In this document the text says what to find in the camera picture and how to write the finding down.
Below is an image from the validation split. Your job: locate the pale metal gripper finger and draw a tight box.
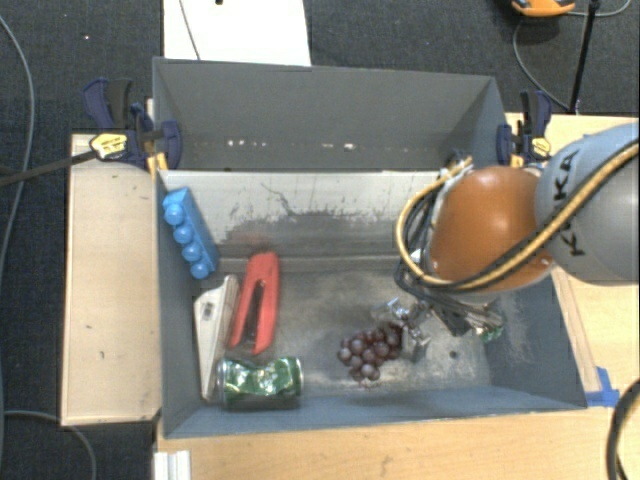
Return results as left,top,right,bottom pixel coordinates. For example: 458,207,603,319
403,324,432,364
371,296,414,327

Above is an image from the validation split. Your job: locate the purple toy grape bunch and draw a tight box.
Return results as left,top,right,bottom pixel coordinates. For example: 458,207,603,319
337,320,406,388

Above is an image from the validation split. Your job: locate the red stapler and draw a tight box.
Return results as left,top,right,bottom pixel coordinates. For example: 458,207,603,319
228,252,280,357

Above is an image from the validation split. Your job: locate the crushed green drink can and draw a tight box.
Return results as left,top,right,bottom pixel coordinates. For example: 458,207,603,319
215,356,305,412

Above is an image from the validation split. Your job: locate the white flat box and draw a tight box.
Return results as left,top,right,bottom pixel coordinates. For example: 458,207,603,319
193,274,241,402

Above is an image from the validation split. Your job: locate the grey metal bin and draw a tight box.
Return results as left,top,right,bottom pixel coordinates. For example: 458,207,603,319
151,56,589,440

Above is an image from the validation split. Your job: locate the blue studded toy block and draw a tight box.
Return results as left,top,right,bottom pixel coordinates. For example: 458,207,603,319
160,186,220,280

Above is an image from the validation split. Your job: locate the pale wood board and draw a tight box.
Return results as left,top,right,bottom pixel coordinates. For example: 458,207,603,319
60,132,164,427

